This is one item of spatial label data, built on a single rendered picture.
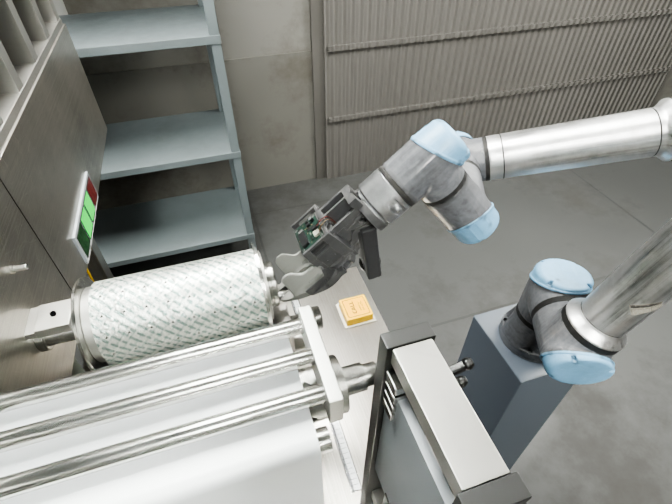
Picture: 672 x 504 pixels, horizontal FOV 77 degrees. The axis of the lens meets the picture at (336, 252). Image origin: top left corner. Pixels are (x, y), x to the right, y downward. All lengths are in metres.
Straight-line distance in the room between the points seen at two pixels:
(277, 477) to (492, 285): 2.25
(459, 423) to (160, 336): 0.44
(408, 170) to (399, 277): 1.88
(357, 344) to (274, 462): 0.72
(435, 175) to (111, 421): 0.46
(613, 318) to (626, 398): 1.53
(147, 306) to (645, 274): 0.75
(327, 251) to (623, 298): 0.49
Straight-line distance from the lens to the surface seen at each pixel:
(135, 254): 2.54
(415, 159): 0.60
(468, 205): 0.64
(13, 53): 1.12
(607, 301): 0.85
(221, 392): 0.39
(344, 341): 1.05
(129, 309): 0.66
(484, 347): 1.16
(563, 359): 0.89
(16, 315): 0.72
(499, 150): 0.76
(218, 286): 0.64
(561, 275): 0.99
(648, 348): 2.62
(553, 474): 2.05
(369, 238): 0.64
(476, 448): 0.37
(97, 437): 0.40
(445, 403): 0.38
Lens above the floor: 1.77
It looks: 43 degrees down
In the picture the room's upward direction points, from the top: straight up
